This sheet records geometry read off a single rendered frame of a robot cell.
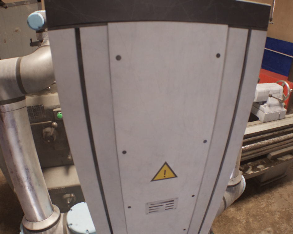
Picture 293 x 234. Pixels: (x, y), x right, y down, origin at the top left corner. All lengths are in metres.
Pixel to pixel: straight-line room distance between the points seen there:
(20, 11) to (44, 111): 3.47
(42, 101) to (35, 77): 0.62
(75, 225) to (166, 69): 0.65
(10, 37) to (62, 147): 3.56
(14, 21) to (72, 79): 4.27
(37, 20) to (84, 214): 0.93
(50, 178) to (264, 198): 2.16
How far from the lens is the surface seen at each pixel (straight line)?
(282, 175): 2.88
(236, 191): 0.98
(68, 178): 1.39
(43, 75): 0.62
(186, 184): 0.47
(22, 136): 0.67
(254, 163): 2.26
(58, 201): 1.50
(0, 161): 1.52
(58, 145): 1.31
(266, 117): 2.10
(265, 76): 4.19
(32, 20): 1.15
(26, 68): 0.61
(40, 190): 0.75
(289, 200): 2.67
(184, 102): 0.33
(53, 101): 1.20
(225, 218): 2.20
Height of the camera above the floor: 1.75
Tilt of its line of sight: 29 degrees down
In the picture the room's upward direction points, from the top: straight up
